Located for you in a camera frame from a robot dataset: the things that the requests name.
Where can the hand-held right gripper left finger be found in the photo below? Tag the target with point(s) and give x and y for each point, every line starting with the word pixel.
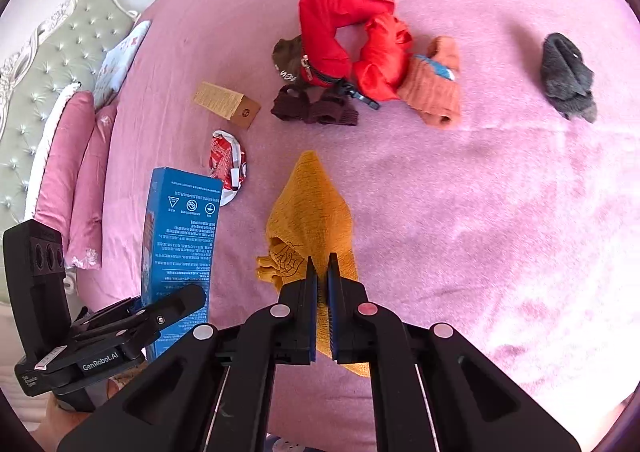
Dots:
pixel 313 332

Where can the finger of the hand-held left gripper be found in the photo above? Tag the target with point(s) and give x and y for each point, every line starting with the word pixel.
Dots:
pixel 170 309
pixel 110 313

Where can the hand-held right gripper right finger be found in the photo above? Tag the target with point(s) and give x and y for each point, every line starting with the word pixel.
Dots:
pixel 333 337

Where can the blue printed carton box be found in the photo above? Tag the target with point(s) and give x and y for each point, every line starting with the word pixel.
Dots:
pixel 185 232

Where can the mustard yellow knit cloth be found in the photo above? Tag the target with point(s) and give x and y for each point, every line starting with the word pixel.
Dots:
pixel 310 212

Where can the brown plush toy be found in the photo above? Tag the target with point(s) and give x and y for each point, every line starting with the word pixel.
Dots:
pixel 225 157

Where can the small brown cardboard box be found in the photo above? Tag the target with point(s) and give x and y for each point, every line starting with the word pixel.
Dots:
pixel 220 99

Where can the person's left hand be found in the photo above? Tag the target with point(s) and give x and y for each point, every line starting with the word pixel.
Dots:
pixel 60 422

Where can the pink pillow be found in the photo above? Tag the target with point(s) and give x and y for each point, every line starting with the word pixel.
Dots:
pixel 92 192
pixel 62 157

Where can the pink bed sheet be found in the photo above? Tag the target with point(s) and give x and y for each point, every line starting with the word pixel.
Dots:
pixel 450 207

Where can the maroon knit sock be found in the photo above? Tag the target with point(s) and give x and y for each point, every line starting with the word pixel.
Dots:
pixel 335 109
pixel 290 107

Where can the green tufted headboard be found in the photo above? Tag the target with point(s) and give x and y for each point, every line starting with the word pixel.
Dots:
pixel 45 62

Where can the white patterned pillow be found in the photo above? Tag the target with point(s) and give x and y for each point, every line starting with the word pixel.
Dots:
pixel 120 62

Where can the orange knit sock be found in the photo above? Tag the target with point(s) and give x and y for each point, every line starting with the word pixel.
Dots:
pixel 432 97

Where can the brown cap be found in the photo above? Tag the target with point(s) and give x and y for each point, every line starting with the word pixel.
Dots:
pixel 287 57

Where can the blue white small cloth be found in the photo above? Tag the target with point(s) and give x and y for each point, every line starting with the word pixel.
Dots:
pixel 442 68

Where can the grey fuzzy sock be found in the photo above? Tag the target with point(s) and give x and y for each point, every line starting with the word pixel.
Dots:
pixel 565 72

